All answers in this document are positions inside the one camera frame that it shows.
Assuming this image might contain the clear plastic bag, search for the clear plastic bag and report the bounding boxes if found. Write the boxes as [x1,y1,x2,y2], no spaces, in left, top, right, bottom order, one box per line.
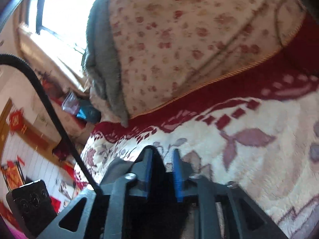
[62,91,80,116]

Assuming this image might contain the teal plastic bag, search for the teal plastic bag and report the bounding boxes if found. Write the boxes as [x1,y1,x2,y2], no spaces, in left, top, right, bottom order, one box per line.
[76,99,101,124]

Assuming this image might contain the red chinese knot decoration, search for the red chinese knot decoration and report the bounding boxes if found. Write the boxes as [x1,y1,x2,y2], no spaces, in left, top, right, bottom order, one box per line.
[9,108,27,135]

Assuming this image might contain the grey fleece garment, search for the grey fleece garment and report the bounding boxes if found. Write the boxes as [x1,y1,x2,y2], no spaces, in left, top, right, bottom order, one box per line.
[83,0,129,127]

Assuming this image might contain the red white floral fleece blanket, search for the red white floral fleece blanket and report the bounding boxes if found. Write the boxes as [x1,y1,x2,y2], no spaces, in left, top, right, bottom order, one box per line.
[81,15,318,238]

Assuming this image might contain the window with dark frame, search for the window with dark frame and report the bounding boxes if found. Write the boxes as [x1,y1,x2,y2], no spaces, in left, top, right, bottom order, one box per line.
[28,0,95,78]

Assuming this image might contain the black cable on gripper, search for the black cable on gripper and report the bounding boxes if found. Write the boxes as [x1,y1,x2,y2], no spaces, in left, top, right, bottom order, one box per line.
[0,53,104,197]

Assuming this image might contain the red framed wall picture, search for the red framed wall picture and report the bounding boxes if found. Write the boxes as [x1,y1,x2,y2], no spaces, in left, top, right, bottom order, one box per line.
[1,161,25,191]

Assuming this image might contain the black pants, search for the black pants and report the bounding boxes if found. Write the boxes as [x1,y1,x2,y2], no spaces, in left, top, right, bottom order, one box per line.
[100,149,190,238]

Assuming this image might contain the beige floral quilt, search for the beige floral quilt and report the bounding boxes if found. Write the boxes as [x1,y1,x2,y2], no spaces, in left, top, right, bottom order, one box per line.
[95,0,306,117]

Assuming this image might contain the black camera box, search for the black camera box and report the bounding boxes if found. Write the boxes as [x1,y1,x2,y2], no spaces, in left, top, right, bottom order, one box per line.
[6,180,57,238]

